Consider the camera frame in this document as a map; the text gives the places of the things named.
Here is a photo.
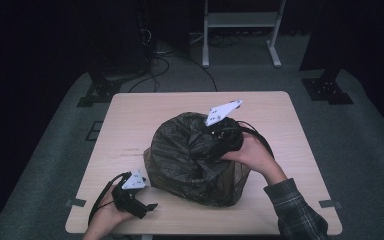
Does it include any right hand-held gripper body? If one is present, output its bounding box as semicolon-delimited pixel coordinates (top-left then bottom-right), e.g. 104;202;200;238
204;98;244;157

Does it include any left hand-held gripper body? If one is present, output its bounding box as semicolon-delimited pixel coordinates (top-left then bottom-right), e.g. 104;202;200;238
112;169;148;220

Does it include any black plastic garbage bag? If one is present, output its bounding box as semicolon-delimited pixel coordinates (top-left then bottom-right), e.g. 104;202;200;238
143;111;252;209

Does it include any person's left hand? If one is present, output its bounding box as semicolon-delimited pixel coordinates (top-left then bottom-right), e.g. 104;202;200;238
82;187;135;240

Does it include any person's right hand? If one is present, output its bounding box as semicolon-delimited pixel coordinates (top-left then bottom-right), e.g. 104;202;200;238
221;131;288;186

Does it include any grey tape strip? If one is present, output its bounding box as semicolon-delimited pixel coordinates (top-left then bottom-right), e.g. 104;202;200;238
318;199;343;210
64;198;87;208

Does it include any black metal stand base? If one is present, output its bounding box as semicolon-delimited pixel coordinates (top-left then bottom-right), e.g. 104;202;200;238
301;68;355;106
76;71;123;109

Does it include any left hand-held gripper black cable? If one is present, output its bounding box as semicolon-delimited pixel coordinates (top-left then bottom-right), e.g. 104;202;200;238
87;172;132;225

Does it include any hand-held gripper black cable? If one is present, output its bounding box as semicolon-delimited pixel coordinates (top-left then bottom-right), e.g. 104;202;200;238
87;172;132;225
235;120;275;158

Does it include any right hand-held gripper black cable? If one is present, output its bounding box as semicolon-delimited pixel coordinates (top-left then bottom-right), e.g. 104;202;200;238
235;120;275;158

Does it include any black floor cable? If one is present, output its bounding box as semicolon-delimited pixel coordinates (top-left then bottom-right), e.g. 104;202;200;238
126;53;219;93

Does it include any white metal stand frame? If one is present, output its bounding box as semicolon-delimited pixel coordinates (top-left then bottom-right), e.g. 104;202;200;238
201;0;287;69

